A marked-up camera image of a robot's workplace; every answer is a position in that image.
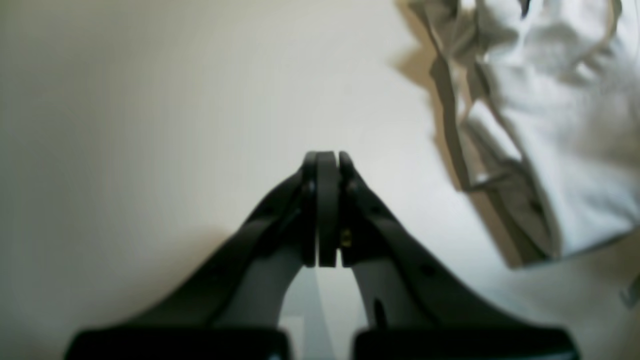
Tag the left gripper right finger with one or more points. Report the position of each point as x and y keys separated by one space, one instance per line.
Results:
x=417 y=309

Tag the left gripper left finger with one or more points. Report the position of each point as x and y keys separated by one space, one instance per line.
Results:
x=229 y=308

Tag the white T-shirt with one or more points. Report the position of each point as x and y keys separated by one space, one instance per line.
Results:
x=546 y=111

